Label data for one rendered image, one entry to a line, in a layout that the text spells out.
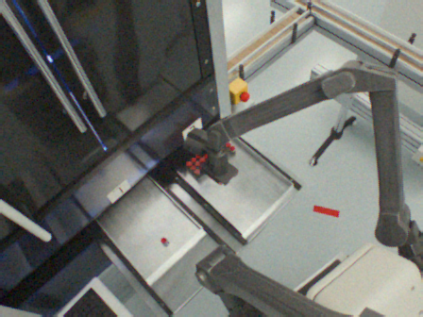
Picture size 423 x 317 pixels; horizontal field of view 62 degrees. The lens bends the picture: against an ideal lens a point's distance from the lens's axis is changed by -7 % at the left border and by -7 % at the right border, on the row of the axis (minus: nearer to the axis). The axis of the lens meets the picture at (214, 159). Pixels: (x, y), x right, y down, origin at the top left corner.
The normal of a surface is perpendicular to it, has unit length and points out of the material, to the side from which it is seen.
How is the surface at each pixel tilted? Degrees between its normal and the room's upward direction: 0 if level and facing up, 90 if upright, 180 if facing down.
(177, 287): 0
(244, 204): 0
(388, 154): 60
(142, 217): 0
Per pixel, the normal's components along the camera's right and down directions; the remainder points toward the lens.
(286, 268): -0.08, -0.50
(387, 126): -0.44, 0.44
